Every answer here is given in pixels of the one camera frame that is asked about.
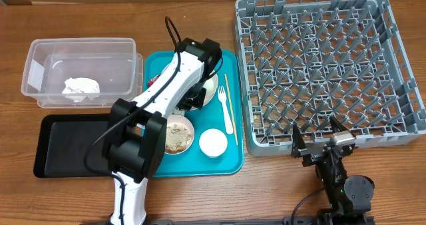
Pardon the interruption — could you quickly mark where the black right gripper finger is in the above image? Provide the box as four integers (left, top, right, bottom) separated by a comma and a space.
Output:
291, 123, 307, 158
329, 115, 348, 133

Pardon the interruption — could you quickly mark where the red snack wrapper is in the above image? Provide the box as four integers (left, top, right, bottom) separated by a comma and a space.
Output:
147, 74, 160, 88

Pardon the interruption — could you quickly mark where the white tissue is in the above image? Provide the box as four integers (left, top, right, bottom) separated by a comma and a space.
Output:
62, 77, 100, 103

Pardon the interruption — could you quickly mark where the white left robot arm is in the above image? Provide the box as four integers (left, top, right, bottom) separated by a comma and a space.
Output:
102, 38, 222, 224

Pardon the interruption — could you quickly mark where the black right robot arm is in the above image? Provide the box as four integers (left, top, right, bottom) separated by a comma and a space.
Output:
290, 116, 375, 224

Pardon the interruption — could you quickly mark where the cream bowl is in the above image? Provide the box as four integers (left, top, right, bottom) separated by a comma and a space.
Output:
203, 74, 218, 106

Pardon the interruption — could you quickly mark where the white plastic fork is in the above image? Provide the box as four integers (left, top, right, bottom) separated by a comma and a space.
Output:
217, 86, 234, 134

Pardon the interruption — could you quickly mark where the wooden chopstick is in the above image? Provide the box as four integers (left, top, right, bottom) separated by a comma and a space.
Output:
224, 73, 238, 146

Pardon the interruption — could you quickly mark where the bowl with food scraps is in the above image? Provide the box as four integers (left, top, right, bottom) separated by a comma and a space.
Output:
165, 114, 194, 155

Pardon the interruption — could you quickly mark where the pink plate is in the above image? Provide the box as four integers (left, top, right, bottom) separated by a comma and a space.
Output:
164, 71, 218, 111

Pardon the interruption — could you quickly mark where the white small cup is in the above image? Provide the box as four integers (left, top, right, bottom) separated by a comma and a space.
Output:
199, 128, 228, 158

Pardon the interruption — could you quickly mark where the teal plastic tray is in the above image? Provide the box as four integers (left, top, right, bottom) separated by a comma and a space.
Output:
154, 49, 244, 178

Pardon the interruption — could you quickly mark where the grey dish rack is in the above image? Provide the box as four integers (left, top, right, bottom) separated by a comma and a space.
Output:
235, 0, 425, 156

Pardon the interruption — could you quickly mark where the black tray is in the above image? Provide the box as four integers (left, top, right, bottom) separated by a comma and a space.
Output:
33, 114, 108, 178

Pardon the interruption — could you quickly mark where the clear plastic bin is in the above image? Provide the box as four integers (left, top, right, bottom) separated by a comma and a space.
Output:
21, 37, 143, 109

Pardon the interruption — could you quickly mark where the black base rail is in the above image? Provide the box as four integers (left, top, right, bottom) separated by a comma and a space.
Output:
147, 216, 324, 225

